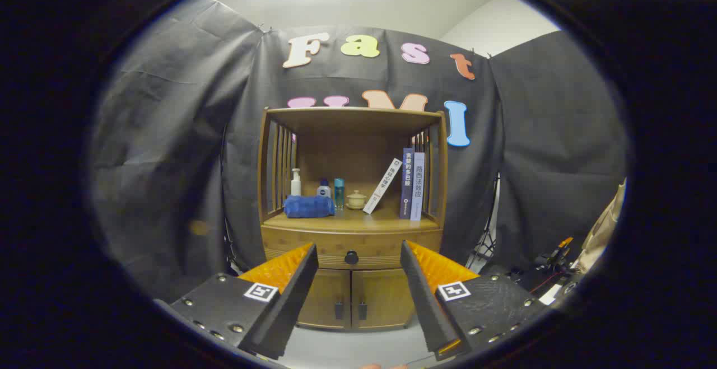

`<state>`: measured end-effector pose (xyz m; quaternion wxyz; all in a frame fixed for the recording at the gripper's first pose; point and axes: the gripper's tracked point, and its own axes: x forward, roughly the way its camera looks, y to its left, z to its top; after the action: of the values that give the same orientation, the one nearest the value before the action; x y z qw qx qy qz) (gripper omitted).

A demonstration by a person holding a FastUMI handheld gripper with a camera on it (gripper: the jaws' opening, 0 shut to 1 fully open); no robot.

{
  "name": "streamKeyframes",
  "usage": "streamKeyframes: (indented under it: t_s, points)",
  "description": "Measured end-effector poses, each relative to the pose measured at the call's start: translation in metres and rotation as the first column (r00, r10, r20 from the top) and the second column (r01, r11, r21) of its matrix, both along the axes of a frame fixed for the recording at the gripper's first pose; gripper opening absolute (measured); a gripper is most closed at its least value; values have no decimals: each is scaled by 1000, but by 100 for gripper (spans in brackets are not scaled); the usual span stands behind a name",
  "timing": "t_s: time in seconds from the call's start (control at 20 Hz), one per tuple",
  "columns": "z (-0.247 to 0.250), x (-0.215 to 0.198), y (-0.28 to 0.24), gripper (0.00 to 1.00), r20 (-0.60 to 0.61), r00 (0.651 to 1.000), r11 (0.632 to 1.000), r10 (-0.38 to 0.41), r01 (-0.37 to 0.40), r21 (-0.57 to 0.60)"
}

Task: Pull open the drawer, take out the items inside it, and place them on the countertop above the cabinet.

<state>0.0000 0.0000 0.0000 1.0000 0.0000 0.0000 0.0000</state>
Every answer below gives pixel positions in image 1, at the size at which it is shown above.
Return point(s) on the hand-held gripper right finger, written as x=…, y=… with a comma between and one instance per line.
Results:
x=423, y=296

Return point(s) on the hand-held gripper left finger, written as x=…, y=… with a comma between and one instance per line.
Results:
x=294, y=290

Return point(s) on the wooden drawer with black knob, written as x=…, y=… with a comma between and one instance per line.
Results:
x=336, y=243

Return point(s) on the wooden cabinet door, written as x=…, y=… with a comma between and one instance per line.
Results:
x=383, y=296
x=330, y=296

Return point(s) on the wooden countertop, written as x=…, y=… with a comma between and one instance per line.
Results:
x=358, y=220

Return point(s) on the wooden cabinet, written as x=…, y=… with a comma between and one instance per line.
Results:
x=347, y=153

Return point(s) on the black tripod stand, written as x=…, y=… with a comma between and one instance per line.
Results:
x=486, y=246

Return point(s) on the rolled blue towel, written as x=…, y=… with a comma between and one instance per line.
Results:
x=308, y=206

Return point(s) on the white bottle with blue cap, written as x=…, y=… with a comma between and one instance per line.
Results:
x=324, y=191

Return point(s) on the white pump bottle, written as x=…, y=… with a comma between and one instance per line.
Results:
x=296, y=185

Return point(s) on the clear blue bottle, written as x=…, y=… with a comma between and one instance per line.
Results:
x=339, y=192

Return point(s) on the light purple book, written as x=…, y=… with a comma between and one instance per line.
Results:
x=418, y=187

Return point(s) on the cream lidded teacup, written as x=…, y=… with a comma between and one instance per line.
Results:
x=356, y=200

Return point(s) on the dark blue book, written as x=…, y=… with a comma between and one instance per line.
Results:
x=407, y=184

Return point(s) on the white book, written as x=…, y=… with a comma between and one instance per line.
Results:
x=383, y=185

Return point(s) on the black device with orange part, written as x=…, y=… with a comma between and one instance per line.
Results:
x=554, y=257

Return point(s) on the person's beige clothing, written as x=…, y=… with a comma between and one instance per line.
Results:
x=602, y=229

